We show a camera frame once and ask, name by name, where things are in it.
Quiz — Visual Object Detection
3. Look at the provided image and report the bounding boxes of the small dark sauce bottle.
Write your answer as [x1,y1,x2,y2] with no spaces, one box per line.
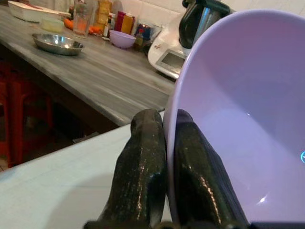
[103,18,112,37]

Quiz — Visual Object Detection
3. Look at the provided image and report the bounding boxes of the red plastic stool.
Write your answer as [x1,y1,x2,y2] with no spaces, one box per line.
[0,62,53,168]

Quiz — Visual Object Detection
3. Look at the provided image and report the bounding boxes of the white rectangular baking dish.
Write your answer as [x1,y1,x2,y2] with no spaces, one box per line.
[7,0,71,23]

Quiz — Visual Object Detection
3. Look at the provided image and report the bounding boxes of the stainless steel plate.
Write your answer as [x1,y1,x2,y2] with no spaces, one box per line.
[32,33,85,57]

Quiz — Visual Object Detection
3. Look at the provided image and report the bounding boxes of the blue and red packet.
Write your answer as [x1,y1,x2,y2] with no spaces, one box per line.
[134,22,158,52]

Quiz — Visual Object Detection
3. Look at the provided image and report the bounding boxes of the yellow snack packet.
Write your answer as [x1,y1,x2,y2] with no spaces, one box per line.
[96,0,113,30]

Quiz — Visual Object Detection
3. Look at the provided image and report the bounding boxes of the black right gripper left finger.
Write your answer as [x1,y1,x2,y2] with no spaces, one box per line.
[84,108,167,229]

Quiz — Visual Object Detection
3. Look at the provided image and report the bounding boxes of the pale green lidded container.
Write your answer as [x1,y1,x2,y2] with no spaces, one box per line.
[41,18,64,33]

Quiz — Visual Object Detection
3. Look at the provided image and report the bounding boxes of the white kitchen food processor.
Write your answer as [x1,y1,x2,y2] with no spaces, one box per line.
[147,0,236,80]

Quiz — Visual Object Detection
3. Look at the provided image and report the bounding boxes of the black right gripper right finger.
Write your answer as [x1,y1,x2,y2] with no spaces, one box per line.
[173,109,250,229]

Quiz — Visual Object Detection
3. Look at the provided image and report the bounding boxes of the red and yellow bottle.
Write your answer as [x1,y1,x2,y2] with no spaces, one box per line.
[116,10,136,35]

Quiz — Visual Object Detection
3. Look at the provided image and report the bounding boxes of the large purple plastic bowl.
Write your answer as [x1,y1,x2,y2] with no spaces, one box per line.
[163,9,305,225]

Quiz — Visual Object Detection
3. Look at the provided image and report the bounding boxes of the clear drinking glass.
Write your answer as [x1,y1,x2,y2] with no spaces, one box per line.
[72,0,95,39]

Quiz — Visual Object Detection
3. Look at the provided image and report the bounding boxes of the small purple plastic bowl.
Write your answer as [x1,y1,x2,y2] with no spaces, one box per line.
[109,30,137,49]

